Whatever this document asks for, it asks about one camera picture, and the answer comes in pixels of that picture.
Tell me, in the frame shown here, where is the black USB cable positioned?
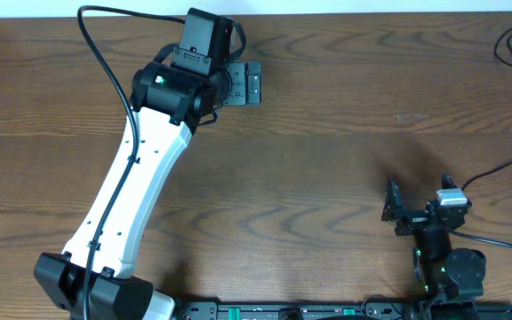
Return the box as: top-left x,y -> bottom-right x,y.
460,17 -> 512,192

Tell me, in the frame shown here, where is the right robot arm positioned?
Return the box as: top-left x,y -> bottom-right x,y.
381,173 -> 486,319

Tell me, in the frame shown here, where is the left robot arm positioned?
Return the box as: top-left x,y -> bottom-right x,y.
34,61 -> 262,319

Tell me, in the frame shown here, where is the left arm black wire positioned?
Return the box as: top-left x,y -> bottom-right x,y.
76,4 -> 188,320

